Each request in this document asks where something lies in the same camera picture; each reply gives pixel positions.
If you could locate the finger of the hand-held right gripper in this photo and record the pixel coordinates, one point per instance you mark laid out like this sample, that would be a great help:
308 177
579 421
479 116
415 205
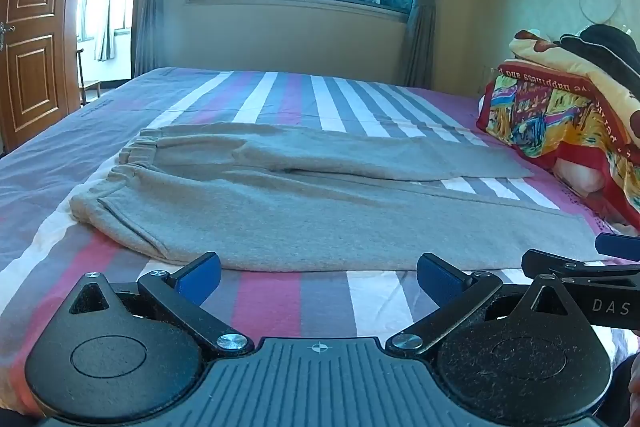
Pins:
547 261
619 245

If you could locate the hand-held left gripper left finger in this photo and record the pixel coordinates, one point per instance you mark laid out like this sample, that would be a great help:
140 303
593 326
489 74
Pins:
200 279

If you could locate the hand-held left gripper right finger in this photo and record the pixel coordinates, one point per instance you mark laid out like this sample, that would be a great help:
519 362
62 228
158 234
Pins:
440 282

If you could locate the grey pants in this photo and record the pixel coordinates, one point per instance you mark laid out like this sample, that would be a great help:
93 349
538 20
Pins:
300 217

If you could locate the white pink pillow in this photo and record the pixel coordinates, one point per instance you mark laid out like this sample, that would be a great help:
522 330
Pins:
580 174

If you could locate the colourful printed red blanket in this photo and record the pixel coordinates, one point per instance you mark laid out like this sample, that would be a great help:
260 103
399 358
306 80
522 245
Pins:
540 122

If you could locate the brown spotted yellow blanket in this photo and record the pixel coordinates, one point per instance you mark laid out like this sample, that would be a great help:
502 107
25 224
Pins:
565 62

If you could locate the black cloth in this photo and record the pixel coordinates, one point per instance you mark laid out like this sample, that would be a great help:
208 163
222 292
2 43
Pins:
610 47

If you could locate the striped bed sheet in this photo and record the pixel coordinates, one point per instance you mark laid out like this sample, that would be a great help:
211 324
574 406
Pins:
300 97

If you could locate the wooden chair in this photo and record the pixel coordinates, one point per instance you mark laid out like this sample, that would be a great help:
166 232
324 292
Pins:
89 82

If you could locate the wooden door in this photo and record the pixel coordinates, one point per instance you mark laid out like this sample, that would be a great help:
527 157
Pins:
35 37

